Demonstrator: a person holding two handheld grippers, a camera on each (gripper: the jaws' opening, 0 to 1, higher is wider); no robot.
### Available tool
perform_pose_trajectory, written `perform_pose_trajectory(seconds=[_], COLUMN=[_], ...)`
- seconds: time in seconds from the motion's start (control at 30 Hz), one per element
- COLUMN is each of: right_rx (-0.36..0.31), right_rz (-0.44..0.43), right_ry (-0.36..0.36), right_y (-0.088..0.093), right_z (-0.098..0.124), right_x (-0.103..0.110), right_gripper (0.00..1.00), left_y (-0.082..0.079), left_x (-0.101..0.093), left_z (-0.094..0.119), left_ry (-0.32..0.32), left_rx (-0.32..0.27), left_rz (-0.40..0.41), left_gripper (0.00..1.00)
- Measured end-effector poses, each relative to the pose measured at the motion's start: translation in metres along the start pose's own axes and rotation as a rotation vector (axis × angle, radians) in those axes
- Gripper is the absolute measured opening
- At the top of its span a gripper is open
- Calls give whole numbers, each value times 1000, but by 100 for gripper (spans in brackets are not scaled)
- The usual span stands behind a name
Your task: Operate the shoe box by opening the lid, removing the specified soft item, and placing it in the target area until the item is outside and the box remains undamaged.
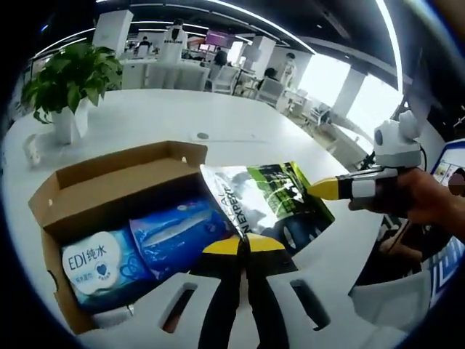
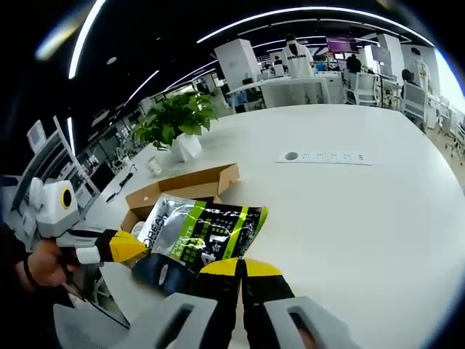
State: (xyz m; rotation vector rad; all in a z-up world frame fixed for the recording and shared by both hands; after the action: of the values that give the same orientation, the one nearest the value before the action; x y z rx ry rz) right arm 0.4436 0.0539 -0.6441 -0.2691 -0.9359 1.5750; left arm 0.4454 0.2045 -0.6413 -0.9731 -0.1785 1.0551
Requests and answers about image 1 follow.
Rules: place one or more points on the white square column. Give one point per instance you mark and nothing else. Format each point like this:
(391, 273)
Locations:
(112, 31)

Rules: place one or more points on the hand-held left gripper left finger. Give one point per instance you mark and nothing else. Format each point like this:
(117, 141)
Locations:
(225, 291)

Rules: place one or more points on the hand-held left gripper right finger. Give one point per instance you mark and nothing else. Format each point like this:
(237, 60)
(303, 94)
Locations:
(276, 291)

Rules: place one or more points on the silver green soft pouch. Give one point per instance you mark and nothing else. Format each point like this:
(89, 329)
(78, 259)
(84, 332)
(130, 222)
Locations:
(276, 196)

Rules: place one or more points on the curved ceiling light strip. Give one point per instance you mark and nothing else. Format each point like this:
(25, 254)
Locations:
(394, 43)

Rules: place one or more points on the person's right hand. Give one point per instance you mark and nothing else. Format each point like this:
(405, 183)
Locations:
(410, 196)

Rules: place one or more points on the blue soft tissue pack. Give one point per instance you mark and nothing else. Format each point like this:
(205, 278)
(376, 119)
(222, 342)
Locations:
(170, 232)

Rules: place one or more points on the brown cardboard shoe box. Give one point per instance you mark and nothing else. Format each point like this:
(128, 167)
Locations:
(109, 174)

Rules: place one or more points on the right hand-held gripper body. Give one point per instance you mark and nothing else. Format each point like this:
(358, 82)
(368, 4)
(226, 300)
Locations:
(397, 145)

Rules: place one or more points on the blue white display board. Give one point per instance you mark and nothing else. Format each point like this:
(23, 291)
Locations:
(448, 261)

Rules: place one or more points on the purple wall screen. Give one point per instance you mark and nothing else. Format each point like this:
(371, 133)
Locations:
(218, 38)

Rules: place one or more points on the green plant in white pot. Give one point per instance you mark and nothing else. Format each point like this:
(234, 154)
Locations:
(72, 80)

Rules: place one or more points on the white office counter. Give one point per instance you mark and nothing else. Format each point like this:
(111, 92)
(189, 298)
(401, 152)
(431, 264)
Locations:
(167, 74)

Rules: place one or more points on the blue white wet wipes pack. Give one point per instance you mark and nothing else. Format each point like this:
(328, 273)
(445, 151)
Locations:
(94, 265)

